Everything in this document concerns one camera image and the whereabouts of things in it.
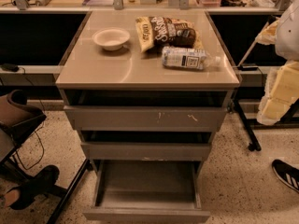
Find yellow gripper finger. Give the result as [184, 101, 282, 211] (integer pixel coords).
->
[256, 61, 299, 125]
[255, 20, 278, 45]

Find clear blue plastic bottle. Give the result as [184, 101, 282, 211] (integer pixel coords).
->
[162, 47, 221, 71]

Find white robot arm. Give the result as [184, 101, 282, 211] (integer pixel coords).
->
[255, 0, 299, 125]

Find grey drawer cabinet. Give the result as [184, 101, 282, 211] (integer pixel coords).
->
[56, 9, 240, 172]

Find grey bottom drawer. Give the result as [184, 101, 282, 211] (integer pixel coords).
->
[84, 161, 210, 223]

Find grey drawer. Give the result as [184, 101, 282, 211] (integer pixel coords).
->
[81, 131, 215, 161]
[84, 161, 210, 223]
[64, 91, 227, 132]

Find grey middle drawer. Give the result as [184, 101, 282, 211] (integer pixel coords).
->
[81, 131, 215, 161]

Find grey top drawer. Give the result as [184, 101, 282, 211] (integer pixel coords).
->
[64, 91, 227, 132]

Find white stick with black base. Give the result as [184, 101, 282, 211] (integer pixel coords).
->
[237, 21, 269, 70]

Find black table leg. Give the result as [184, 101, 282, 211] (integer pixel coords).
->
[234, 100, 262, 151]

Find black white sneaker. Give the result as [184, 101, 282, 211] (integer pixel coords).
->
[272, 160, 299, 192]

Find brown chip bag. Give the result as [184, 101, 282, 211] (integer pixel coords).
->
[135, 16, 203, 52]

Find white paper bowl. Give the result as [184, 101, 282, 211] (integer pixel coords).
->
[93, 27, 130, 51]

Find black power adapter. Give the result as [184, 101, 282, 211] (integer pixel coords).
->
[0, 63, 19, 72]

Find black office chair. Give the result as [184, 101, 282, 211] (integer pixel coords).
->
[0, 90, 90, 224]

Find black high heel shoe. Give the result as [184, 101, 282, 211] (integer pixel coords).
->
[0, 165, 60, 210]

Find black cable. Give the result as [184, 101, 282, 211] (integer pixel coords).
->
[14, 66, 47, 172]

